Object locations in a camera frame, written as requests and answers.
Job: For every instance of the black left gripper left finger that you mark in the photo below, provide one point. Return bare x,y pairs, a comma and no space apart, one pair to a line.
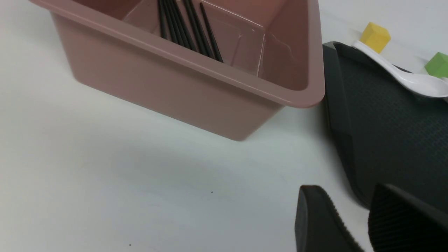
318,225

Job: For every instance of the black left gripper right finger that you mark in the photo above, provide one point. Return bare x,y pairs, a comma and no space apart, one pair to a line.
400,222

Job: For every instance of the black chopstick yellow tip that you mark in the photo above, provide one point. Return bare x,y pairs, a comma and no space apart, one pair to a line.
201,40
161,14
172,24
211,36
188,43

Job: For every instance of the green foam cube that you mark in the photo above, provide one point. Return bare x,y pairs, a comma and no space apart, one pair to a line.
438,66

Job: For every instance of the black plastic tray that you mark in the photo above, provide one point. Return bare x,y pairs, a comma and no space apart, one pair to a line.
383,133

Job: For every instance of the yellow foam cube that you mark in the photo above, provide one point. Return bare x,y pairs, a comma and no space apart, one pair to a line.
376,37

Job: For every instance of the pink plastic bin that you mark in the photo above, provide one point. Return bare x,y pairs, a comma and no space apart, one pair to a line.
114,57

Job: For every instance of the white ceramic soup spoon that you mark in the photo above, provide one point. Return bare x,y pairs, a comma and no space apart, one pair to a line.
423,85

